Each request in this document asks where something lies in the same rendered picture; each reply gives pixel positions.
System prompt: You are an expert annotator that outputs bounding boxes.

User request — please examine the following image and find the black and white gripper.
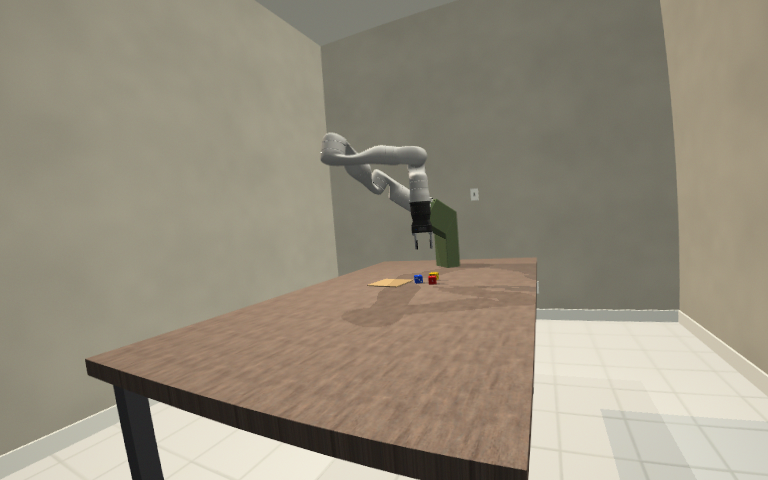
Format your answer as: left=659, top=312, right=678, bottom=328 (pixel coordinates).
left=409, top=188, right=433, bottom=250

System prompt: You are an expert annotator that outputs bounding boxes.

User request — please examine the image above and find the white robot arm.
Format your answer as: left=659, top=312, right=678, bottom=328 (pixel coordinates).
left=320, top=133, right=428, bottom=212

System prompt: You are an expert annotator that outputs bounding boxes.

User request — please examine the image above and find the tan flat mat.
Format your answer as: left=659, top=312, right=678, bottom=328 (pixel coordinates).
left=369, top=279, right=414, bottom=287

